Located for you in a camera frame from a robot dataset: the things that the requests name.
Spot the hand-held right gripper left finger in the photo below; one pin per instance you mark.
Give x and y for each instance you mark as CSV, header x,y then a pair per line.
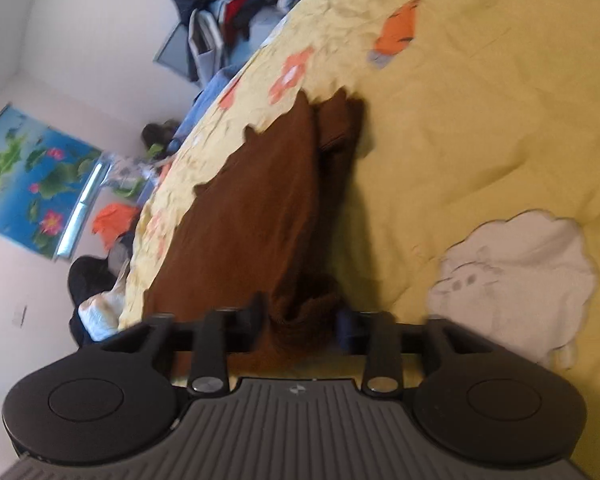
x,y
215,345

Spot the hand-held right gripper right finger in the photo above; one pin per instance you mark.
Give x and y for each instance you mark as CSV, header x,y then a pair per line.
x,y
347,332

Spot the brown knitted sweater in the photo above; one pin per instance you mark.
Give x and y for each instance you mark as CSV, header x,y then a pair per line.
x,y
260,220

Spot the dark clothes heap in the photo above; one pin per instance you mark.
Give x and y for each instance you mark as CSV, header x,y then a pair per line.
x,y
87,280

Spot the pile of mixed clothes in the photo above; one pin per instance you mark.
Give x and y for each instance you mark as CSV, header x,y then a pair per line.
x,y
230,5

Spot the orange plastic bag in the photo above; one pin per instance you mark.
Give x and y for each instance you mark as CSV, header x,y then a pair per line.
x,y
112,222

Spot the green plastic stool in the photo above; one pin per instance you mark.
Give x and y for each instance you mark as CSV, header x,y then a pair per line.
x,y
155,151

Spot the black bag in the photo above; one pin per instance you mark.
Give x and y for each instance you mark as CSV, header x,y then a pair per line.
x,y
157,132

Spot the yellow printed blanket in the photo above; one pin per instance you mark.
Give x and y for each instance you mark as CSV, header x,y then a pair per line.
x,y
455,135

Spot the blue quilted mat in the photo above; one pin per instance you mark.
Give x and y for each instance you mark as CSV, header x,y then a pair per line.
x,y
205,105

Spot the grey framed panel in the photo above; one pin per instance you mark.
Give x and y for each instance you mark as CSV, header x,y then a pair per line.
x,y
172,52

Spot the silver window frame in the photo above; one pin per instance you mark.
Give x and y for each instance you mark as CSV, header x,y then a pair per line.
x,y
80,210

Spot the white wall socket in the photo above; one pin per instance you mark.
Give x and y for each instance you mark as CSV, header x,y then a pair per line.
x,y
20,316

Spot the lotus flower wall poster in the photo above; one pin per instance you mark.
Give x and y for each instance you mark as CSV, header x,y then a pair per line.
x,y
25,180

